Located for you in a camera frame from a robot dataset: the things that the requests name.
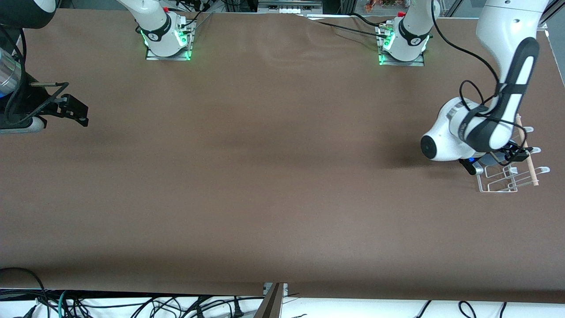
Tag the brown table cover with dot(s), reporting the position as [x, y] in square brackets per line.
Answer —
[282, 176]

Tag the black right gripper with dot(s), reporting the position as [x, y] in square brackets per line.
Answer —
[27, 101]

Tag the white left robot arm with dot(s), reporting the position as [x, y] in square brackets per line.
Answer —
[446, 141]

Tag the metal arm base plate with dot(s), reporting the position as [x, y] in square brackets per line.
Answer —
[401, 63]
[168, 56]

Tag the brown wooden beam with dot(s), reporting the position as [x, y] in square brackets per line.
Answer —
[271, 304]

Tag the white connector strip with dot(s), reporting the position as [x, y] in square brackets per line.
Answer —
[291, 9]

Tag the aluminium corner bracket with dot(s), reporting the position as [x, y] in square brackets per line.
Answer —
[544, 25]

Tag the orange background items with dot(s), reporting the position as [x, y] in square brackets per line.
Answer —
[379, 4]

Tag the silver metal bracket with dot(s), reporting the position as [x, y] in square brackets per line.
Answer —
[284, 289]

